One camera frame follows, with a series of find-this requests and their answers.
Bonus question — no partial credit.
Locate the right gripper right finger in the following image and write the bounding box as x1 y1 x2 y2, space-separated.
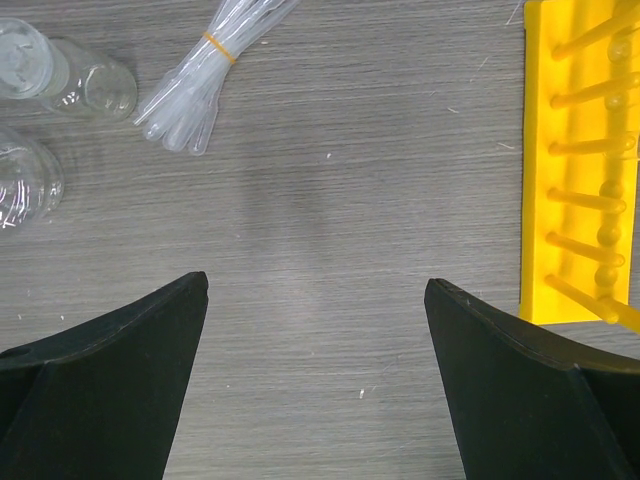
424 279 639 479

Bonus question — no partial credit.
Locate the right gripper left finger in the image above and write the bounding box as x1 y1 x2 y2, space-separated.
1 272 208 479

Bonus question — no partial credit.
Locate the yellow test tube rack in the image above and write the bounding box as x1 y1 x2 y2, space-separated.
519 1 639 331

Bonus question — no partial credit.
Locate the small glass beaker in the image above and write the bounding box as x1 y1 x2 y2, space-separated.
1 127 65 234

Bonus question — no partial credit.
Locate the bundle of plastic pipettes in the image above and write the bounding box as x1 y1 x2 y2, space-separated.
134 0 298 156

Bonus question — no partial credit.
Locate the small glass erlenmeyer flask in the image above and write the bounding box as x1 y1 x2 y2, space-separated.
1 17 138 121

